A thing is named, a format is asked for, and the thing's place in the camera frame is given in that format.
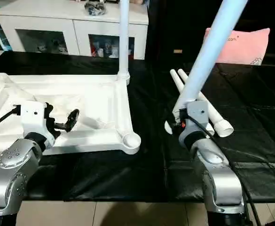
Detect white plastic table top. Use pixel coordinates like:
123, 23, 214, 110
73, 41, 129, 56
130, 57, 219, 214
0, 72, 142, 156

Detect white plastic table leg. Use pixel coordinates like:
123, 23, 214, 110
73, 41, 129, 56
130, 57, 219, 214
164, 0, 249, 136
177, 68, 235, 138
118, 0, 131, 86
169, 69, 216, 138

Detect black work mat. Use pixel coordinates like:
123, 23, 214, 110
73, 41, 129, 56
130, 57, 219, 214
0, 49, 275, 204

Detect white cabinet with glass doors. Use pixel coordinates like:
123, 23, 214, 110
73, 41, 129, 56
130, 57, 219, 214
0, 0, 150, 60

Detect black furniture with yellow label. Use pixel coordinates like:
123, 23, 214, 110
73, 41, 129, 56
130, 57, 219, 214
147, 0, 275, 64

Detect pink pillow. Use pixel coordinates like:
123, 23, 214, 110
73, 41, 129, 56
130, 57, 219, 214
202, 27, 271, 66

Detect dark ornament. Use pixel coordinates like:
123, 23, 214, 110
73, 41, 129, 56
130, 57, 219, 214
84, 0, 108, 16

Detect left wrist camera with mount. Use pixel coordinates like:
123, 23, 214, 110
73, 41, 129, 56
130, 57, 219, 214
19, 100, 52, 150

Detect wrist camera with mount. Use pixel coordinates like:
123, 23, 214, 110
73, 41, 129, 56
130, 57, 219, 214
184, 100, 209, 144
19, 100, 52, 150

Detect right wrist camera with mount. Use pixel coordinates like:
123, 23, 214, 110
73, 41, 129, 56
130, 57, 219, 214
184, 100, 209, 144

